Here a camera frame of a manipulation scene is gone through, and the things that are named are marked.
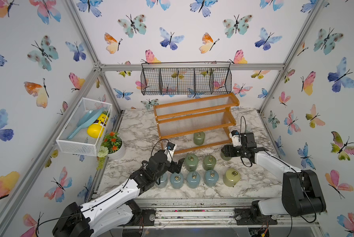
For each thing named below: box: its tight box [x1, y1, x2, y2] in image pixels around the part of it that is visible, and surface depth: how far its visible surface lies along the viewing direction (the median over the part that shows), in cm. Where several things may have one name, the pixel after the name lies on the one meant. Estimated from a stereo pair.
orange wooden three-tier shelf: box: [153, 92, 240, 155], surface depth 98 cm
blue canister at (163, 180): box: [155, 172, 169, 189], surface depth 80 cm
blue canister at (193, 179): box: [186, 170, 201, 189], surface depth 81 cm
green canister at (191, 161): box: [184, 153, 199, 172], surface depth 88 cm
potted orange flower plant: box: [96, 131, 126, 171], surface depth 87 cm
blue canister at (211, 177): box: [205, 169, 220, 187], surface depth 82 cm
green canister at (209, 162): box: [202, 154, 217, 171], surface depth 88 cm
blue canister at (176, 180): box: [169, 172, 184, 190], surface depth 81 cm
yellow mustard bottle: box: [87, 110, 110, 139], surface depth 72 cm
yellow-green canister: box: [222, 168, 241, 188], surface depth 81 cm
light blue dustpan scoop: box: [66, 107, 108, 140], surface depth 70 cm
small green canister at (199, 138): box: [193, 131, 206, 146], surface depth 97 cm
